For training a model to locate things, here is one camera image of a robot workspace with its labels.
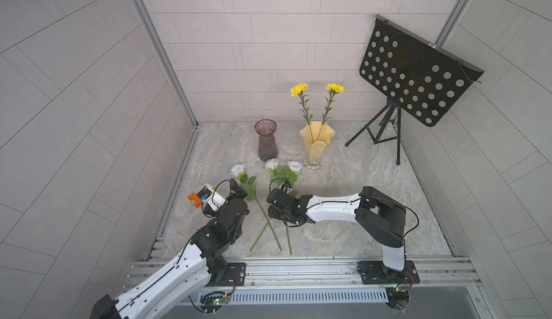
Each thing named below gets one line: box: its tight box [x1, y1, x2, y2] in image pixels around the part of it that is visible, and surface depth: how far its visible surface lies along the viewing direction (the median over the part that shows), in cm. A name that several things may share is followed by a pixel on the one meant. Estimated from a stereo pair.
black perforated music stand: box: [345, 14, 486, 166], surface depth 76 cm
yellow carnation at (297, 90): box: [290, 82, 314, 144], surface depth 84 cm
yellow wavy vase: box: [299, 120, 337, 170], surface depth 91 cm
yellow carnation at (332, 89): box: [316, 83, 345, 141], surface depth 86 cm
